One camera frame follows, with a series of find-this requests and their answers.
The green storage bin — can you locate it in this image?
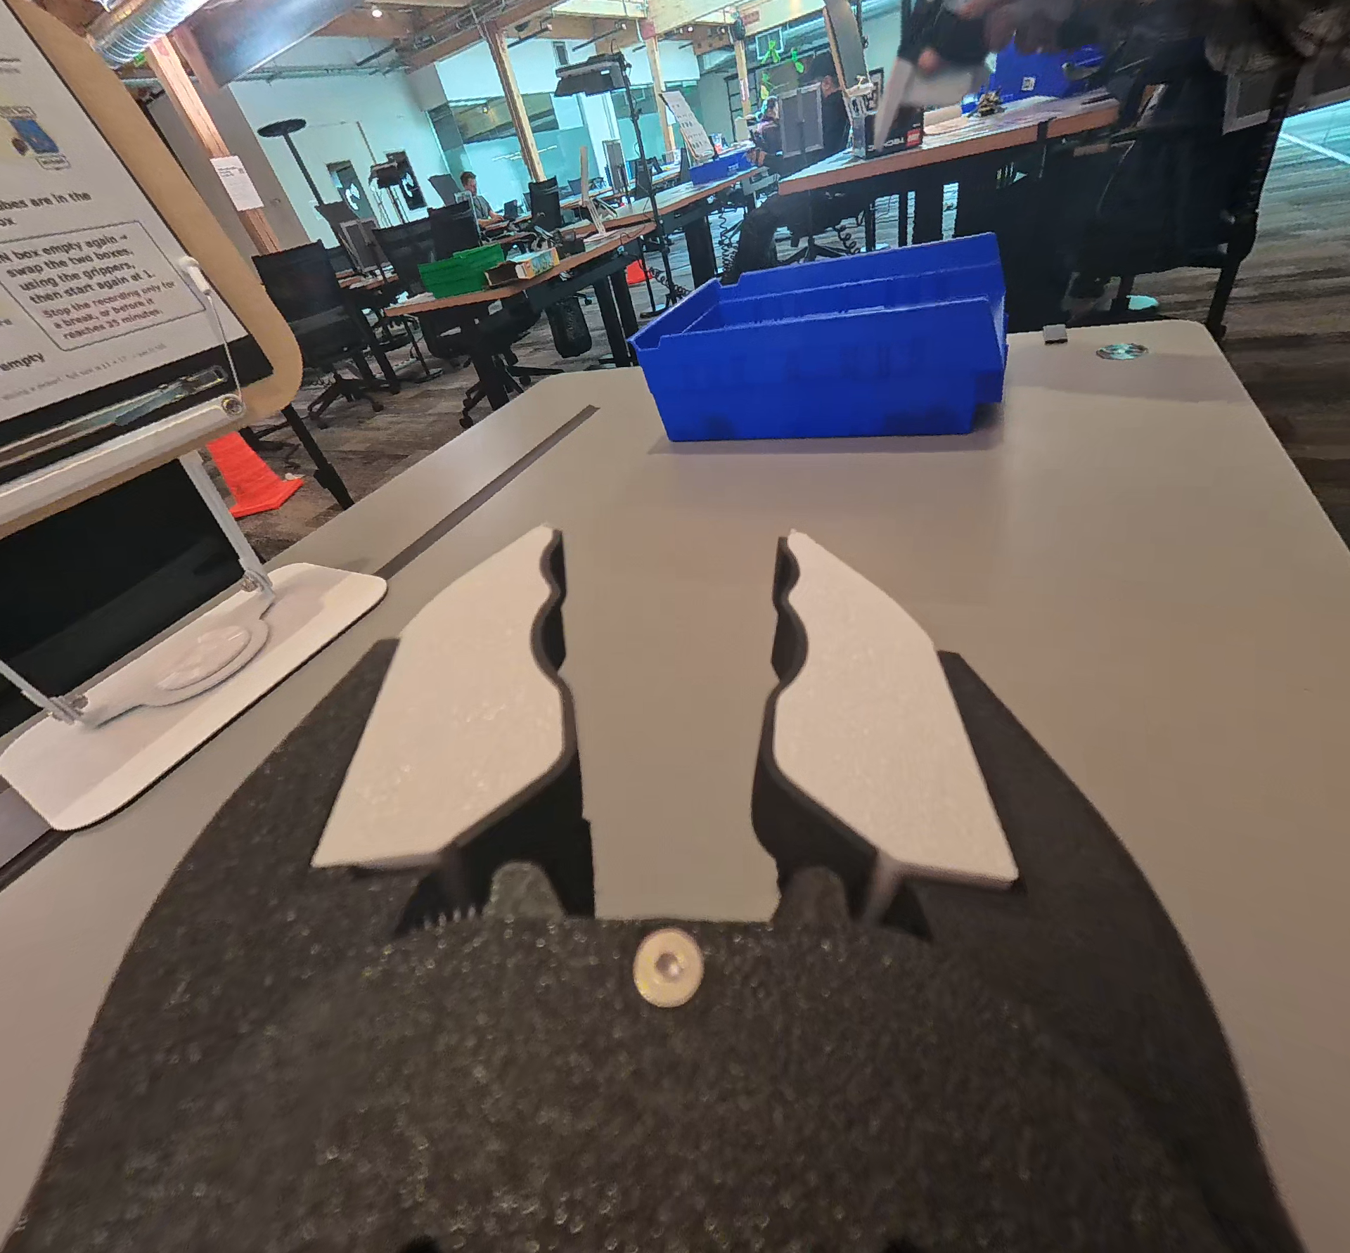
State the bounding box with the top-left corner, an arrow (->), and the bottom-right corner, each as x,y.
417,242 -> 508,297

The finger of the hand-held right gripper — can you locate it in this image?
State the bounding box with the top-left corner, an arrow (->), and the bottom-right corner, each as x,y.
873,55 -> 993,151

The wood-framed instruction board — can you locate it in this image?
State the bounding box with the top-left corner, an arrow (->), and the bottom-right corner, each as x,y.
0,0 -> 307,537

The black floor lamp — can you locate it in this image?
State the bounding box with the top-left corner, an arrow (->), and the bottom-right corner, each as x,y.
258,117 -> 327,242

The black office chair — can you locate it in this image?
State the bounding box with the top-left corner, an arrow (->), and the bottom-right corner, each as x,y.
251,241 -> 385,431

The wooden office desk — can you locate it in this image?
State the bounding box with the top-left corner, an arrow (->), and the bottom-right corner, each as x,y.
778,91 -> 1121,252
558,166 -> 782,316
381,224 -> 659,431

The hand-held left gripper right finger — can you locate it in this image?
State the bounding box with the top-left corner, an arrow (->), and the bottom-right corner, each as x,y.
769,531 -> 1020,924

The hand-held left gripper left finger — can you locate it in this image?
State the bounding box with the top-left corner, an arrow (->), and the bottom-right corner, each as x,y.
310,524 -> 581,872

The orange traffic cone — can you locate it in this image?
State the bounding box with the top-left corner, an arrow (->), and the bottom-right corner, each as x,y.
204,430 -> 304,520

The blue plastic bin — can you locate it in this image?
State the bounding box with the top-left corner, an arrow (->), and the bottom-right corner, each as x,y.
627,232 -> 1009,443

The studio light stand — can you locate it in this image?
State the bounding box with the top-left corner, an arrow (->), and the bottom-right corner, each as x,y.
552,53 -> 687,310

